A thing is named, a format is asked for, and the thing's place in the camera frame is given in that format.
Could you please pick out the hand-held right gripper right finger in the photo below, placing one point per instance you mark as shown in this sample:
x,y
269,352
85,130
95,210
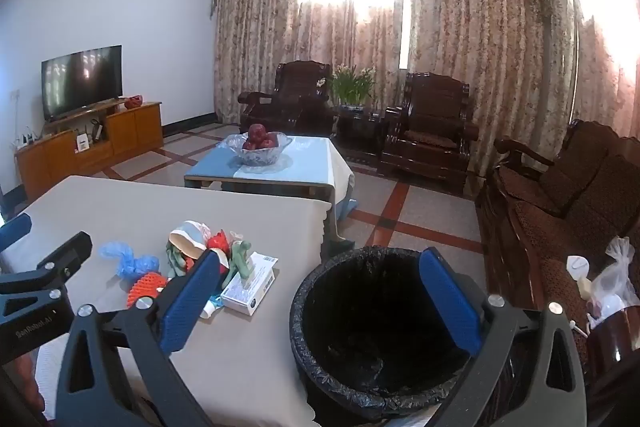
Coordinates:
x,y
450,302

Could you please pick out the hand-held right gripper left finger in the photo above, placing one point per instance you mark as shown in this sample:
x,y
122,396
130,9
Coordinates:
x,y
190,302

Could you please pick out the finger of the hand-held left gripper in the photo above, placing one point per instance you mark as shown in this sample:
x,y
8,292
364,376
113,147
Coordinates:
x,y
65,254
15,228

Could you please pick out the white tube with blue cap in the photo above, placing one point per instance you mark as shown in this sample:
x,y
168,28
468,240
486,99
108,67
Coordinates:
x,y
212,305

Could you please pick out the orange foam fruit net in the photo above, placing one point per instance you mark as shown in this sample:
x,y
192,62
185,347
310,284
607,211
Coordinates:
x,y
145,285

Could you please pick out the white cardboard box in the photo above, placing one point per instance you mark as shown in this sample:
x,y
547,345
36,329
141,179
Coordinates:
x,y
250,292

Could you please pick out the green rubber glove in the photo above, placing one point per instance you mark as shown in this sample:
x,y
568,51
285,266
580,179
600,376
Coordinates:
x,y
241,259

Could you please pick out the blue plastic glove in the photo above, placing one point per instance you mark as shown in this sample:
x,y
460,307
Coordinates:
x,y
131,264

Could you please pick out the black bag-lined trash bin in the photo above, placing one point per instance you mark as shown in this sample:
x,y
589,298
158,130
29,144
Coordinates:
x,y
370,307

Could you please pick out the small red wrapper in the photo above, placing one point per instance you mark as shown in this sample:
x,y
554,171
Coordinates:
x,y
218,241

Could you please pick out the power strip with plugs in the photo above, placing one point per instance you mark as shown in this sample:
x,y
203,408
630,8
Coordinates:
x,y
26,139

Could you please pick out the small white box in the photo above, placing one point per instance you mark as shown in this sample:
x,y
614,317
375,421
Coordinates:
x,y
82,142

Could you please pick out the black devices in cabinet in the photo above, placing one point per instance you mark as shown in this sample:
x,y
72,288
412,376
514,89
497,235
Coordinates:
x,y
96,130

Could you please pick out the wooden coffee table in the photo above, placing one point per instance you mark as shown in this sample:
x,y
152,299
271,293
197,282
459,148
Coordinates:
x,y
250,186

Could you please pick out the white plastic bottle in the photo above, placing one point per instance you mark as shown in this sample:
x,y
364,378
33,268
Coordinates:
x,y
579,269

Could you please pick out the wooden television cabinet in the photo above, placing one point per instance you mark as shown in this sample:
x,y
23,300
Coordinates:
x,y
135,127

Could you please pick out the dark wooden sofa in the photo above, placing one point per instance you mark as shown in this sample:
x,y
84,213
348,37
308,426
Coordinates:
x,y
560,187

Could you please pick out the flat screen television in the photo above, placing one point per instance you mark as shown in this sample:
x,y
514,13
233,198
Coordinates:
x,y
82,79

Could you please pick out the glass fruit bowl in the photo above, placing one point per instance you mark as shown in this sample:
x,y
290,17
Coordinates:
x,y
260,154

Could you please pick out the clear plastic bag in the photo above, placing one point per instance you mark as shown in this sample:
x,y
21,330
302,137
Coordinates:
x,y
615,279

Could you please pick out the red bowl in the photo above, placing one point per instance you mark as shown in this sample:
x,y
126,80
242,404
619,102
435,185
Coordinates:
x,y
133,102

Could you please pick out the red apple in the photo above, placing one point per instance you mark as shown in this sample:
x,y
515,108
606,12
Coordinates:
x,y
257,131
249,143
269,143

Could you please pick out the dark wooden end table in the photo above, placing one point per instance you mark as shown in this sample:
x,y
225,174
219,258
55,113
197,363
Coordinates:
x,y
617,342

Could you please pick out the pale blue table cloth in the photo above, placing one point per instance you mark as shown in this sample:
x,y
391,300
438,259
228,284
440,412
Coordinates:
x,y
310,162

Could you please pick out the dark wooden armchair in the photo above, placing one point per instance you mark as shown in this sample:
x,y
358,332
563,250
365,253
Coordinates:
x,y
300,97
432,117

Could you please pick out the dark wooden side table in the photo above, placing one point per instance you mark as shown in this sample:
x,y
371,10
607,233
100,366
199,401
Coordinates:
x,y
357,127

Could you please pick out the potted daffodil plant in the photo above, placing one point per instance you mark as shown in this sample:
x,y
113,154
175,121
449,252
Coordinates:
x,y
352,84

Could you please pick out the floral curtain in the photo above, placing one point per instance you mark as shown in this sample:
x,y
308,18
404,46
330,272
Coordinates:
x,y
450,22

